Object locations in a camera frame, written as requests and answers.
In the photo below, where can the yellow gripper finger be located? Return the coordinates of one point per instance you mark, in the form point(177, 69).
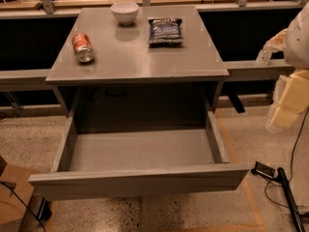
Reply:
point(279, 120)
point(295, 96)

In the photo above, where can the blue chip bag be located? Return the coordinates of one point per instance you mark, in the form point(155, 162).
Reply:
point(165, 31)

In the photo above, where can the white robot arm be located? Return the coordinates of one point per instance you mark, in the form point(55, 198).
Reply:
point(294, 42)

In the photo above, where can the grey drawer cabinet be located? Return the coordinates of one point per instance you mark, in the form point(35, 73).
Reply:
point(135, 86)

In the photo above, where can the open grey top drawer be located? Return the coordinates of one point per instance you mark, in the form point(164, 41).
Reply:
point(94, 163)

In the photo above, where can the clear sanitizer bottle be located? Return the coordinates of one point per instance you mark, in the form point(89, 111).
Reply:
point(264, 57)

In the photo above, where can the black floor stand bar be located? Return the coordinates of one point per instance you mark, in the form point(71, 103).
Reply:
point(279, 176)

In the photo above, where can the white ceramic bowl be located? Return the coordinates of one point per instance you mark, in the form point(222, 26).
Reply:
point(125, 12)

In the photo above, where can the red soda can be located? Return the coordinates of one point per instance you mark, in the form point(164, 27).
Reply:
point(82, 48)

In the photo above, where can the cardboard box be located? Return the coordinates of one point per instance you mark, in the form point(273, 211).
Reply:
point(15, 194)

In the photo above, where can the grey metal rail shelf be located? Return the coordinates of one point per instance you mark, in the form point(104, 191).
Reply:
point(33, 80)

